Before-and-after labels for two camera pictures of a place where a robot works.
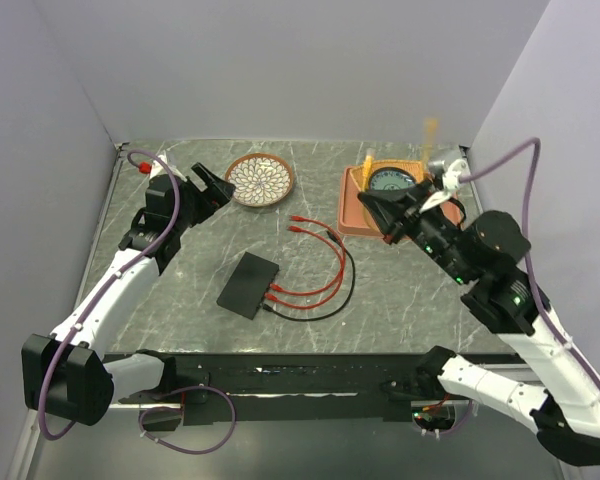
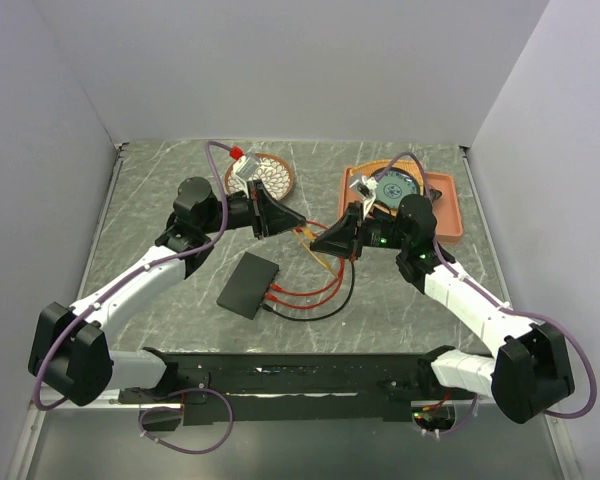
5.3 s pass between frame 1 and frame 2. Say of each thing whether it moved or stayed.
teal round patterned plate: stayed
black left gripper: moved
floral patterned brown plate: stayed
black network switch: stayed
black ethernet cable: stayed
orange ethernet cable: moved
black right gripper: moved
